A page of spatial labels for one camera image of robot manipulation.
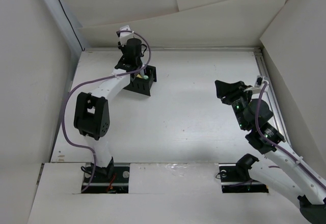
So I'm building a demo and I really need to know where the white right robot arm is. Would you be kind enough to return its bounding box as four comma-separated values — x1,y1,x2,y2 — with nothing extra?
214,76,325,223

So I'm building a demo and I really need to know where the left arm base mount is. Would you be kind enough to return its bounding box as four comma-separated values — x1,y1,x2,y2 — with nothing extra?
81,159,130,194

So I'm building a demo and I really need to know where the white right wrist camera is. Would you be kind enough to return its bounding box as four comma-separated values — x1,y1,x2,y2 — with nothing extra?
244,75,269,94

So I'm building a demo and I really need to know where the black slotted organizer box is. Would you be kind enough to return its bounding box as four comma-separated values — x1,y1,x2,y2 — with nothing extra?
124,66,157,96

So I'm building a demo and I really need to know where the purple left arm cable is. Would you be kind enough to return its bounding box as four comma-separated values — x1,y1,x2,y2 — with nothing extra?
61,30,153,193

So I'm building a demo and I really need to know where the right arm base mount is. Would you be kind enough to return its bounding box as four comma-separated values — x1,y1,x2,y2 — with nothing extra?
215,154,269,193

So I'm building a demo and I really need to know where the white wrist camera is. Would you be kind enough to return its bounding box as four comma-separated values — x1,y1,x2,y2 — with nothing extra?
117,25,134,47
244,75,269,94

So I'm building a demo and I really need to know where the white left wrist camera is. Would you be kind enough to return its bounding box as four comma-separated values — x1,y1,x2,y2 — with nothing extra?
117,25,134,47

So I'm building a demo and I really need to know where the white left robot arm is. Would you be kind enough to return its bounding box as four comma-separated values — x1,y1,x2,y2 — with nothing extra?
73,38,143,182

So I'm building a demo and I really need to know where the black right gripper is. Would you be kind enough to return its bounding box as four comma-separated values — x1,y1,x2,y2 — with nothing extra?
214,79,253,130

